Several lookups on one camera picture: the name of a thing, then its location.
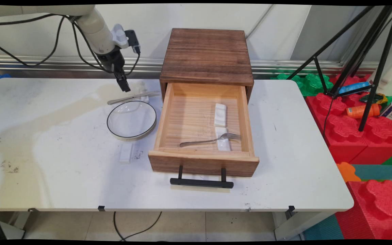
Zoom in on white ceramic cutlery rest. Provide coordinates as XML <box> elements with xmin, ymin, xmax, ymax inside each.
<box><xmin>214</xmin><ymin>103</ymin><xmax>227</xmax><ymax>128</ymax></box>
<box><xmin>119</xmin><ymin>143</ymin><xmax>134</xmax><ymax>164</ymax></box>
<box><xmin>137</xmin><ymin>82</ymin><xmax>150</xmax><ymax>103</ymax></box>
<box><xmin>215</xmin><ymin>127</ymin><xmax>231</xmax><ymax>151</ymax></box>

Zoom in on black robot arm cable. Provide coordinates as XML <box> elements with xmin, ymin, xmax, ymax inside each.
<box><xmin>0</xmin><ymin>14</ymin><xmax>141</xmax><ymax>76</ymax></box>

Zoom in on black drawer handle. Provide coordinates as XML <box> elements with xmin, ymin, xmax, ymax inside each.
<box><xmin>170</xmin><ymin>165</ymin><xmax>234</xmax><ymax>189</ymax></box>

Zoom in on green foam block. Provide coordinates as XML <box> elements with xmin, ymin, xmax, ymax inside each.
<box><xmin>271</xmin><ymin>73</ymin><xmax>334</xmax><ymax>97</ymax></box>

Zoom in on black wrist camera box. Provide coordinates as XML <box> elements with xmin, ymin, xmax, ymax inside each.
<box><xmin>125</xmin><ymin>30</ymin><xmax>141</xmax><ymax>55</ymax></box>

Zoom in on blue flat packet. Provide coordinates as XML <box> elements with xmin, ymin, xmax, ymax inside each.
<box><xmin>338</xmin><ymin>82</ymin><xmax>371</xmax><ymax>95</ymax></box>

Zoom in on silver metal fork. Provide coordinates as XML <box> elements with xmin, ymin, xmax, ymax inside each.
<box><xmin>179</xmin><ymin>133</ymin><xmax>242</xmax><ymax>148</ymax></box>

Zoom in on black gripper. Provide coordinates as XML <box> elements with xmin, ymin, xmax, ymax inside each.
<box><xmin>98</xmin><ymin>49</ymin><xmax>131</xmax><ymax>92</ymax></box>

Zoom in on orange foam block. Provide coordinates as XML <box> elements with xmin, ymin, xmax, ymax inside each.
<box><xmin>336</xmin><ymin>162</ymin><xmax>361</xmax><ymax>183</ymax></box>

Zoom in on white bowl black rim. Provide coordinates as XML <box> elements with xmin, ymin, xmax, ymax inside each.
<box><xmin>107</xmin><ymin>101</ymin><xmax>157</xmax><ymax>142</ymax></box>

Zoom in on white ribbed camera mount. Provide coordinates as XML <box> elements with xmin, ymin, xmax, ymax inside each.
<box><xmin>111</xmin><ymin>24</ymin><xmax>129</xmax><ymax>49</ymax></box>

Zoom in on aluminium wall rail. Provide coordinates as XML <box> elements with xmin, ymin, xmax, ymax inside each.
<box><xmin>0</xmin><ymin>55</ymin><xmax>380</xmax><ymax>76</ymax></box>

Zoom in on black floor cable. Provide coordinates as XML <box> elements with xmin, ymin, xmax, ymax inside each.
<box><xmin>113</xmin><ymin>211</ymin><xmax>163</xmax><ymax>241</ymax></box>

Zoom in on silver table knife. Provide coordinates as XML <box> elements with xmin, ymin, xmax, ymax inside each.
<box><xmin>107</xmin><ymin>91</ymin><xmax>161</xmax><ymax>105</ymax></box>

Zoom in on teal foam mat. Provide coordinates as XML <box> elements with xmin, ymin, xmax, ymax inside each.
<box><xmin>353</xmin><ymin>164</ymin><xmax>392</xmax><ymax>181</ymax></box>

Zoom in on large red foam block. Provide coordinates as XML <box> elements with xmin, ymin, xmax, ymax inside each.
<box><xmin>305</xmin><ymin>73</ymin><xmax>392</xmax><ymax>165</ymax></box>

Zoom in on black camera tripod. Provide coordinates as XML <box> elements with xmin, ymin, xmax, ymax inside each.
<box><xmin>286</xmin><ymin>5</ymin><xmax>392</xmax><ymax>132</ymax></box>

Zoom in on small red foam block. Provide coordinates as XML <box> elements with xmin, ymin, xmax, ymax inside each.
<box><xmin>335</xmin><ymin>180</ymin><xmax>392</xmax><ymax>240</ymax></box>

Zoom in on orange plastic bottle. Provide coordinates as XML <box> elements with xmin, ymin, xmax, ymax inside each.
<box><xmin>346</xmin><ymin>103</ymin><xmax>381</xmax><ymax>119</ymax></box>

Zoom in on white table leg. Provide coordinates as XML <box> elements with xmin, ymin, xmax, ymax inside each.
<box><xmin>274</xmin><ymin>211</ymin><xmax>336</xmax><ymax>241</ymax></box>

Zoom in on yellow black snack packet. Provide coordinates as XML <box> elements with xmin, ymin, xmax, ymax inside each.
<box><xmin>359</xmin><ymin>93</ymin><xmax>389</xmax><ymax>104</ymax></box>

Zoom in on light wooden drawer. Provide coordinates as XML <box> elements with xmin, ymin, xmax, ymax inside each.
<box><xmin>148</xmin><ymin>83</ymin><xmax>260</xmax><ymax>177</ymax></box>

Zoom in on dark brown wooden cabinet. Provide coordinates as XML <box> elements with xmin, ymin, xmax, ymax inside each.
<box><xmin>160</xmin><ymin>29</ymin><xmax>254</xmax><ymax>104</ymax></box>

